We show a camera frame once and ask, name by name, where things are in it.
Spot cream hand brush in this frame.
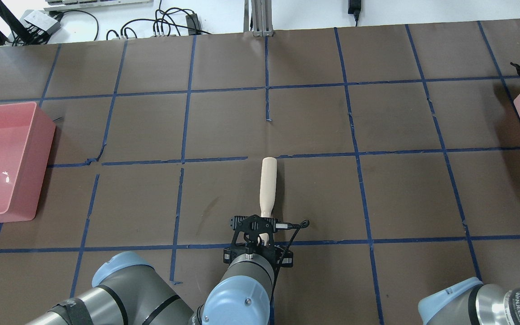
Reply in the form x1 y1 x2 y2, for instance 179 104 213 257
259 157 277 218

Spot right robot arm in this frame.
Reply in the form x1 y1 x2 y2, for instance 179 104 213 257
418 277 520 325

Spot black power adapter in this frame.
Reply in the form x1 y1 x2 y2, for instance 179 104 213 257
348 0 362 25

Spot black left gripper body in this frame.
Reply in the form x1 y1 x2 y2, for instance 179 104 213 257
223 214 295 268

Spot aluminium frame post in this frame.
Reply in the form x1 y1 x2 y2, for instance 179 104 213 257
243 0 274 37

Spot pink plastic bin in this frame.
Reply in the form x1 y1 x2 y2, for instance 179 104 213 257
0 102 56 223

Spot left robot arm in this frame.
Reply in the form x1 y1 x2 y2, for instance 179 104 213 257
31 215 310 325

